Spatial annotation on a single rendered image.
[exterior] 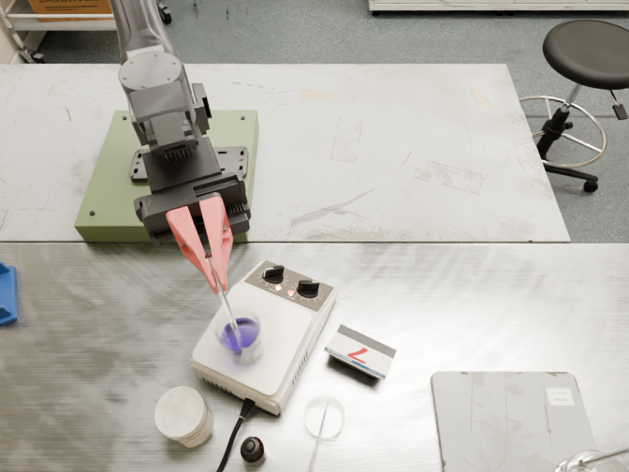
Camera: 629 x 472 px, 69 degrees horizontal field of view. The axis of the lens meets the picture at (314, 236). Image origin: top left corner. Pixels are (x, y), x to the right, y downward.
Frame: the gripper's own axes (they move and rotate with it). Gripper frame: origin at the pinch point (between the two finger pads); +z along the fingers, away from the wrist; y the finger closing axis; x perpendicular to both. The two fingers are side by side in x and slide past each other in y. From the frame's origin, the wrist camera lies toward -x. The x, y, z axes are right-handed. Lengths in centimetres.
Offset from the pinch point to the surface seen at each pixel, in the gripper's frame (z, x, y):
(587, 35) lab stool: -78, 54, 137
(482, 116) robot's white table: -35, 29, 59
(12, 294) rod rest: -25.5, 27.6, -31.0
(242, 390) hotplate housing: 3.0, 22.3, -1.7
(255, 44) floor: -209, 118, 53
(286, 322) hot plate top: -2.7, 20.0, 6.2
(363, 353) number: 2.6, 26.9, 15.4
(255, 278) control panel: -12.1, 23.0, 4.5
